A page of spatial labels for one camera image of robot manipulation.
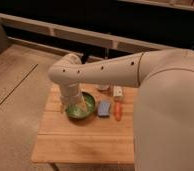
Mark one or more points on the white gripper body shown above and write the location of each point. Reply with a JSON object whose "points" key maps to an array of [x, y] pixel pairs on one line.
{"points": [[70, 94]]}

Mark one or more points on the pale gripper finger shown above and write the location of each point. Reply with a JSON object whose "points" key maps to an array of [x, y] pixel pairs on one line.
{"points": [[83, 106], [62, 108]]}

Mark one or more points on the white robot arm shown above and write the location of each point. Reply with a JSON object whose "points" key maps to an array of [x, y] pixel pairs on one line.
{"points": [[164, 107]]}

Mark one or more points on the green bowl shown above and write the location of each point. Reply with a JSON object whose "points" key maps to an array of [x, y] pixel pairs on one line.
{"points": [[75, 111]]}

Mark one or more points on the blue sponge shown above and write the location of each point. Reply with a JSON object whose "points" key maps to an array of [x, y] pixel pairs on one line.
{"points": [[104, 108]]}

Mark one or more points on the white cup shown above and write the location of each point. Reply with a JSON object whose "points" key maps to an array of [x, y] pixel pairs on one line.
{"points": [[102, 87]]}

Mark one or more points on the orange carrot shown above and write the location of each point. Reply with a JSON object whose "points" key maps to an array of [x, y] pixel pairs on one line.
{"points": [[118, 111]]}

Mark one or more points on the wooden table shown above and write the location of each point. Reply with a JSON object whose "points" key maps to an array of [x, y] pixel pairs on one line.
{"points": [[93, 140]]}

